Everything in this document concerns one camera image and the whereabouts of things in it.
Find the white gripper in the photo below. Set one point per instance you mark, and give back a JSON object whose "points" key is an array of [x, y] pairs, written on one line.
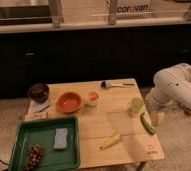
{"points": [[153, 106]]}

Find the yellow banana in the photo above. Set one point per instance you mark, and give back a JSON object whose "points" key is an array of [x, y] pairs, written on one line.
{"points": [[111, 141]]}

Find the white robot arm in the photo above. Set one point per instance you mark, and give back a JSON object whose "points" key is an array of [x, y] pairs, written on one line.
{"points": [[172, 83]]}

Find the red orange bowl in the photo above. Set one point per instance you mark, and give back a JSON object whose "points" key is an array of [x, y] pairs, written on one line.
{"points": [[68, 102]]}

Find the dark brown bowl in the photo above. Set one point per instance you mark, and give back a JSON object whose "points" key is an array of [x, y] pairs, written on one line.
{"points": [[38, 92]]}

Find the green cucumber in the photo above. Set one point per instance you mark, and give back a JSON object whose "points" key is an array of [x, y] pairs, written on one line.
{"points": [[146, 125]]}

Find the green cup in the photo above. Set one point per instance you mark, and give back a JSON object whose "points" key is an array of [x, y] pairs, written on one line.
{"points": [[136, 105]]}

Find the white cup red inside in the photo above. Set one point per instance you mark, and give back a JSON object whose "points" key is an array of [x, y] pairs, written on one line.
{"points": [[92, 98]]}

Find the grey blue sponge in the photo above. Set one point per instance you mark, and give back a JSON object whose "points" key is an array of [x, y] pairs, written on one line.
{"points": [[60, 141]]}

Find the white conovan sign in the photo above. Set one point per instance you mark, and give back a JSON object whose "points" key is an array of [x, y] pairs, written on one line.
{"points": [[133, 6]]}

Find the green plastic tray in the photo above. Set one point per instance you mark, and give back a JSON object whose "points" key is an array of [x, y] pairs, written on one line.
{"points": [[42, 132]]}

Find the grey knife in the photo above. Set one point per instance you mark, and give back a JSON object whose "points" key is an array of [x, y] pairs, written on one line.
{"points": [[40, 107]]}

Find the pale wooden utensil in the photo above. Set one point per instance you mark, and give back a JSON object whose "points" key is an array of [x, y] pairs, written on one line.
{"points": [[35, 116]]}

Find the bunch of dark grapes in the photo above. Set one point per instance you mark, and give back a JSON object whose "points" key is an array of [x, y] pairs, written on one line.
{"points": [[35, 156]]}

